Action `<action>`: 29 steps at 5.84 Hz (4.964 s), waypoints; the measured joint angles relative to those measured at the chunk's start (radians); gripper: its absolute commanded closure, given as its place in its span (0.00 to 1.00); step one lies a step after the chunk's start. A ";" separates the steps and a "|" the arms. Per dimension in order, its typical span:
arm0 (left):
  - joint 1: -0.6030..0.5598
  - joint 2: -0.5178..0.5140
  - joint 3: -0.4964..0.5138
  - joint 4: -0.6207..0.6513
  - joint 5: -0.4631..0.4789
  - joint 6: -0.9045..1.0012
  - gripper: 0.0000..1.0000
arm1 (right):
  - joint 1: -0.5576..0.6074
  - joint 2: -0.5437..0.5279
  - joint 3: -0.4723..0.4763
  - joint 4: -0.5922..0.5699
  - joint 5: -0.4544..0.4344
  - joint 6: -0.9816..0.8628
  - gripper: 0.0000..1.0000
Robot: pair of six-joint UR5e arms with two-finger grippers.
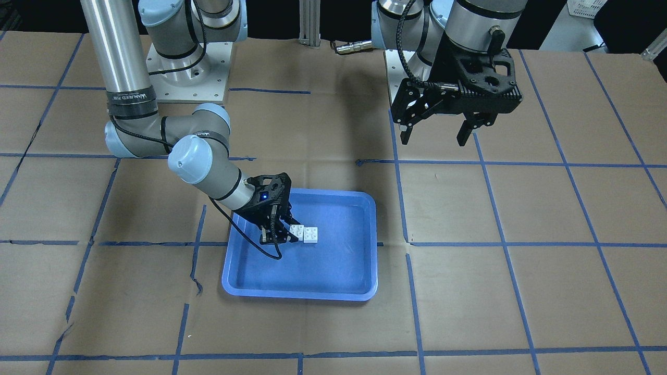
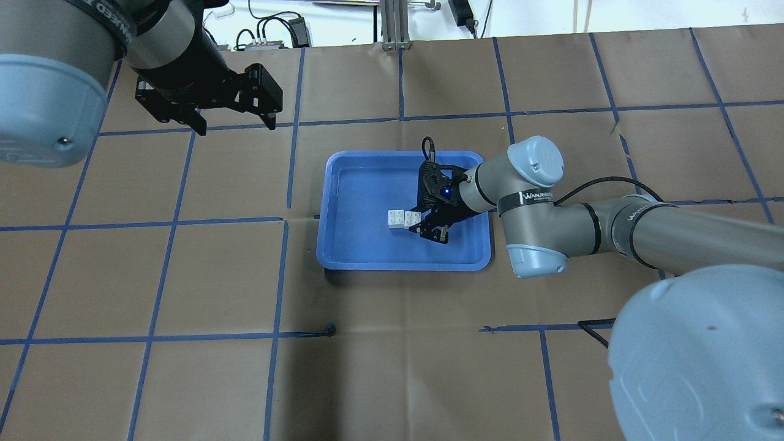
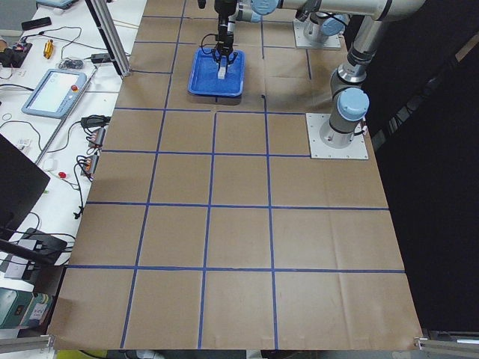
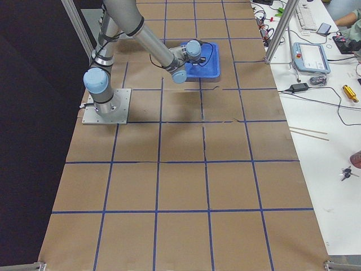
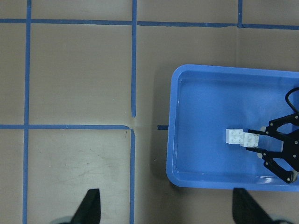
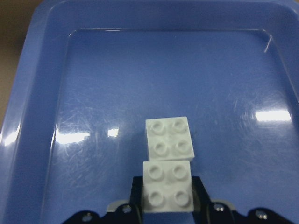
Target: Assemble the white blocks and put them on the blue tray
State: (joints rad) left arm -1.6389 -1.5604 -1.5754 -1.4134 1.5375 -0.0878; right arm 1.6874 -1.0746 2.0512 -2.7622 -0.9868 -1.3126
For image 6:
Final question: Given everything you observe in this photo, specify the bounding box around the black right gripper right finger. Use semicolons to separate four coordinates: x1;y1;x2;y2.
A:
192;176;292;224

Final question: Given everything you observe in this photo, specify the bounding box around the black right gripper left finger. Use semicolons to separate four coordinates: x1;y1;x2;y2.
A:
63;176;143;224

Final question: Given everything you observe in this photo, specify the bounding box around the white block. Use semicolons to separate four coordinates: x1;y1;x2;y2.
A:
142;161;194;213
145;116;195;161

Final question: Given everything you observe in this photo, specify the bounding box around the blue plastic tray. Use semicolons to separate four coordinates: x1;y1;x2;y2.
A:
0;0;299;224

